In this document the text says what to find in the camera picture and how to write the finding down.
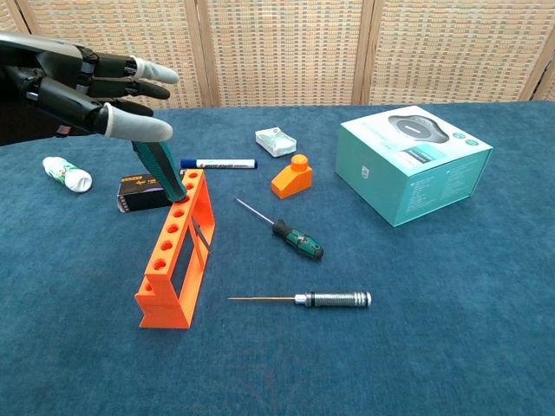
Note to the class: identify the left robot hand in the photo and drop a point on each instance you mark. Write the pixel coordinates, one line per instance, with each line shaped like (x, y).
(56, 95)

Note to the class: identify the orange tool rack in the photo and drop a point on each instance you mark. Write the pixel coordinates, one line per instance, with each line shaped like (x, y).
(165, 310)

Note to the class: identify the small green black screwdriver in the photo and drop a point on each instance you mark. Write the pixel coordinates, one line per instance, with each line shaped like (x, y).
(303, 243)

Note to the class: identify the silver precision screwdriver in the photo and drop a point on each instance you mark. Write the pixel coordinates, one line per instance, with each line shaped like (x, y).
(338, 300)

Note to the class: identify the white bottle green print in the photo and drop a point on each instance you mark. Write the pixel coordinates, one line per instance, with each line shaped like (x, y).
(69, 175)

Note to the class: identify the black rectangular box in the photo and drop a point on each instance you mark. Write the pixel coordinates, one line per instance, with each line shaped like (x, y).
(139, 201)

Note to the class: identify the blue whiteboard marker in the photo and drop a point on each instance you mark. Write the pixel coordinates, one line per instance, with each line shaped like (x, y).
(225, 164)

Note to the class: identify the white tissue packet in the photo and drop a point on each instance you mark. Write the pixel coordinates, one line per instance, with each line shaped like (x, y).
(277, 143)

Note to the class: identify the woven wooden folding screen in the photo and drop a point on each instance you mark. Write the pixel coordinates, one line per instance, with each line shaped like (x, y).
(282, 52)

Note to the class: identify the orange block with cylinder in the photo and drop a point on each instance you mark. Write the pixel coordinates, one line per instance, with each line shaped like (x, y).
(290, 182)

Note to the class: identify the teal product box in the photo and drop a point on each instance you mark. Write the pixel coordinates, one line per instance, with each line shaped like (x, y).
(381, 173)

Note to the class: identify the blue table cloth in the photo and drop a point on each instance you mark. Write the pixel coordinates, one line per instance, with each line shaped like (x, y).
(390, 346)

